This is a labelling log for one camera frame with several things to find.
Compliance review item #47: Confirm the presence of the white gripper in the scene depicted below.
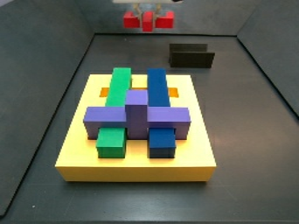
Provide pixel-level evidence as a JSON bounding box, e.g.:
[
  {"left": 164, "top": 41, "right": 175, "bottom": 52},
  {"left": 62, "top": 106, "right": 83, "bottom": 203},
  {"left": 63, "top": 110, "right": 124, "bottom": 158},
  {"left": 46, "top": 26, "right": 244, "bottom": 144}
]
[{"left": 112, "top": 0, "right": 183, "bottom": 19}]

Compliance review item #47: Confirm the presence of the red forked block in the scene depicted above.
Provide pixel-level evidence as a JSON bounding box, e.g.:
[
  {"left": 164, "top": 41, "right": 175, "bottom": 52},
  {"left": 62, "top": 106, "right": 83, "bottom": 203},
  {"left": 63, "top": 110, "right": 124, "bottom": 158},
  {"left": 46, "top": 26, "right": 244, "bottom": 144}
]
[{"left": 123, "top": 11, "right": 175, "bottom": 32}]

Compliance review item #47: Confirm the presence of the yellow base board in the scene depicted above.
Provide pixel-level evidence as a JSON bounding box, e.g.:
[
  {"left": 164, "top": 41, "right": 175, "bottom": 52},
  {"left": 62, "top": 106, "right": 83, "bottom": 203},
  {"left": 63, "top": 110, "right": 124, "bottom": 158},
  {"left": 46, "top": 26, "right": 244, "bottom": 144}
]
[{"left": 55, "top": 74, "right": 216, "bottom": 182}]

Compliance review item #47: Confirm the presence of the purple cross block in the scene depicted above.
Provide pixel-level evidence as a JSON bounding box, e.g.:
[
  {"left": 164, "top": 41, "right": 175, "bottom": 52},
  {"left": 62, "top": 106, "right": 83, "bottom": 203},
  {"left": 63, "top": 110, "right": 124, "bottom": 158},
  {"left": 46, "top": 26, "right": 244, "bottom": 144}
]
[{"left": 83, "top": 90, "right": 192, "bottom": 140}]

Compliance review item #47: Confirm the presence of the blue long block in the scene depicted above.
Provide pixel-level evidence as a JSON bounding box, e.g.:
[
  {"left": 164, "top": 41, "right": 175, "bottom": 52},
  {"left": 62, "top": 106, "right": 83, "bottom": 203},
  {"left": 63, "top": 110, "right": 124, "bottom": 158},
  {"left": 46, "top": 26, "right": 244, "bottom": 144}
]
[{"left": 147, "top": 68, "right": 176, "bottom": 158}]

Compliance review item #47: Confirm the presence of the green long block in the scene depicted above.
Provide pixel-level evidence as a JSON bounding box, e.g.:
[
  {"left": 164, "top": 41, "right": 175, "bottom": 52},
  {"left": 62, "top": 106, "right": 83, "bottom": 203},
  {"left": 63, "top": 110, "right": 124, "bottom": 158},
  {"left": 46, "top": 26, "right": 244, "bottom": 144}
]
[{"left": 96, "top": 67, "right": 131, "bottom": 158}]

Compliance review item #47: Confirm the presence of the black angle bracket holder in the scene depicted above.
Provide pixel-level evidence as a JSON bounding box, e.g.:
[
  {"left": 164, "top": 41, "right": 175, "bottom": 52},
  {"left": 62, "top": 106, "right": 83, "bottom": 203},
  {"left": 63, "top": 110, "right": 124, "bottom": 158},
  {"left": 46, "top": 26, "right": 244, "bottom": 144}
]
[{"left": 170, "top": 44, "right": 215, "bottom": 68}]

